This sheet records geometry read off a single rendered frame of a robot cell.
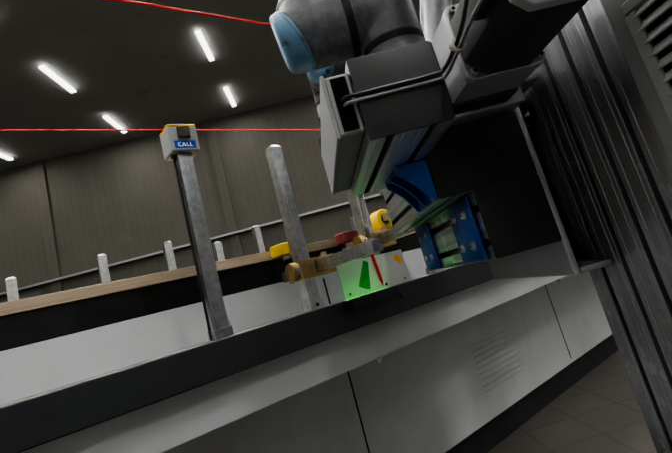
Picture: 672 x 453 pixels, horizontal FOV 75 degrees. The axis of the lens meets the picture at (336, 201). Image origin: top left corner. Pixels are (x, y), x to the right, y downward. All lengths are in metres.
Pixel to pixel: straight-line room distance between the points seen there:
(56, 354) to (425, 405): 1.14
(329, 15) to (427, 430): 1.37
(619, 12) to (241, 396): 0.97
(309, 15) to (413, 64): 0.40
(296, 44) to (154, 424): 0.79
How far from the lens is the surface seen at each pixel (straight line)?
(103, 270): 2.14
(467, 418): 1.87
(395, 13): 0.84
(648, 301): 0.64
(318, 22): 0.83
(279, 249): 1.32
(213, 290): 1.07
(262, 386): 1.12
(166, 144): 1.15
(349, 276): 1.25
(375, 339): 1.31
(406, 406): 1.65
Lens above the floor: 0.74
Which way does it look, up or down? 11 degrees up
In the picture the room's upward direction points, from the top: 15 degrees counter-clockwise
